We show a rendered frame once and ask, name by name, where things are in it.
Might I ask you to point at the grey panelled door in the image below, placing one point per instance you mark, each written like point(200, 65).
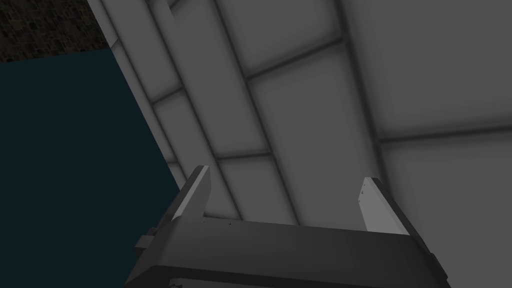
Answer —
point(304, 112)

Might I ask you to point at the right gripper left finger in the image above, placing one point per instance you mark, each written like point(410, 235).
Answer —
point(191, 196)

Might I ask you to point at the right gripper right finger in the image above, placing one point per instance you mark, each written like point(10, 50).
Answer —
point(380, 210)

